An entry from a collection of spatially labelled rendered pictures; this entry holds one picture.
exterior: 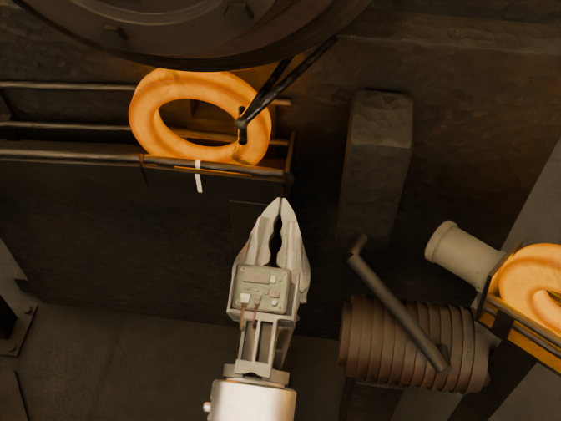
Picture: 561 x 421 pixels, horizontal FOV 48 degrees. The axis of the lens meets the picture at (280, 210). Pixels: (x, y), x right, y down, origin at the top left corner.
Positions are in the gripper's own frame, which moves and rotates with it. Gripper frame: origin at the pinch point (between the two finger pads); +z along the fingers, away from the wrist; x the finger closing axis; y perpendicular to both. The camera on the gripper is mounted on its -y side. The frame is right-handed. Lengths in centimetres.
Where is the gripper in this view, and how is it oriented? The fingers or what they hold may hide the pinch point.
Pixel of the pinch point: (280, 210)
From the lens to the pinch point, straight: 76.1
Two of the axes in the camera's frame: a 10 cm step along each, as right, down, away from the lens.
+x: -9.9, -1.1, 0.8
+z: 1.3, -9.5, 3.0
